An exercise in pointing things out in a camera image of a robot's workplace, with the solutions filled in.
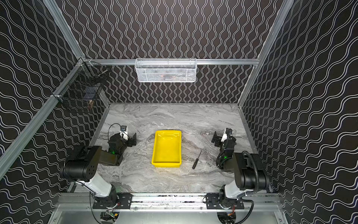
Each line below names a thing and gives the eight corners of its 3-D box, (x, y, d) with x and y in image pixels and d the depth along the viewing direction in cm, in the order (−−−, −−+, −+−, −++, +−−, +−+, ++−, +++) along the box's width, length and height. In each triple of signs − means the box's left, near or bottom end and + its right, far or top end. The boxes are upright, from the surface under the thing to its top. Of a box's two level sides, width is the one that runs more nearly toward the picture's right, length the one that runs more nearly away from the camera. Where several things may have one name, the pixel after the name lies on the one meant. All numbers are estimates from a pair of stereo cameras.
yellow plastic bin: (152, 168, 88) (150, 163, 83) (156, 133, 104) (155, 128, 99) (181, 168, 88) (181, 164, 83) (181, 133, 104) (181, 128, 99)
